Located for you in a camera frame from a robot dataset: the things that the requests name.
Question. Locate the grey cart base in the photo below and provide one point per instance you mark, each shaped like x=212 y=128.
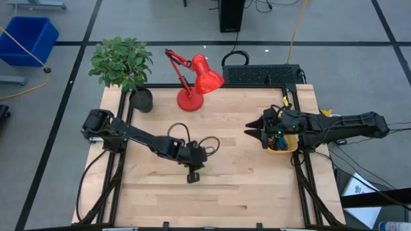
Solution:
x=38 y=4

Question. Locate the white bottle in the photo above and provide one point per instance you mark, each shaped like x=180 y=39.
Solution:
x=395 y=226

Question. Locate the black metal bar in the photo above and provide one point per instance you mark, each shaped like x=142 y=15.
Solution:
x=385 y=196

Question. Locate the red desk lamp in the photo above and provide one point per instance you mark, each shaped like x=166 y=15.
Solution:
x=205 y=78

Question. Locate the black perforated computer case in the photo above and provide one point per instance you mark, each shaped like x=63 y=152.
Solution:
x=257 y=74

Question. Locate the blue plastic crate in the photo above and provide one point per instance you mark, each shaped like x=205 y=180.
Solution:
x=29 y=38

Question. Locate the blue rubber band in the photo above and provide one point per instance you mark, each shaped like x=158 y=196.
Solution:
x=282 y=143

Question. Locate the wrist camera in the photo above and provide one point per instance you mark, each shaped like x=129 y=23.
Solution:
x=193 y=178
x=265 y=141

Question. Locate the black computer tower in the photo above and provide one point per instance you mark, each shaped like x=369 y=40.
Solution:
x=232 y=16

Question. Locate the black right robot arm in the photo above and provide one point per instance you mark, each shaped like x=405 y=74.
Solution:
x=350 y=125

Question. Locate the black floor object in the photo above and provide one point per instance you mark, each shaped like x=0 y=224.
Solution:
x=4 y=111

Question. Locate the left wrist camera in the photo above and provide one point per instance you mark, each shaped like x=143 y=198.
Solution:
x=193 y=178

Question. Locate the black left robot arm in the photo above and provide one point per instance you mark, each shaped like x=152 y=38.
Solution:
x=135 y=134

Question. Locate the small yellow object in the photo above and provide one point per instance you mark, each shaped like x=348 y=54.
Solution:
x=327 y=113

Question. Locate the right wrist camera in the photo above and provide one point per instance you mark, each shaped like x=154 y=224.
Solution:
x=265 y=141

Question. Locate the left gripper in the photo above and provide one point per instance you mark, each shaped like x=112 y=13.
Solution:
x=192 y=155

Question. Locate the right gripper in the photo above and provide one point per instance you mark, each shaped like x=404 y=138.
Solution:
x=285 y=123

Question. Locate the black aluminium table frame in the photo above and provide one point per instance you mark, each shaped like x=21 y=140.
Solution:
x=250 y=86

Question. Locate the yellow plastic bin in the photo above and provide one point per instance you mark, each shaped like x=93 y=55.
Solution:
x=292 y=144

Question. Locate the grey metal bar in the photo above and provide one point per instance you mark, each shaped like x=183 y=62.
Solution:
x=13 y=80

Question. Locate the white paper sheet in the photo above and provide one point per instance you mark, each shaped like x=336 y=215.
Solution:
x=366 y=216

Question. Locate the green potted plant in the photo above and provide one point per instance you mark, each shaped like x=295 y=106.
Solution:
x=118 y=62

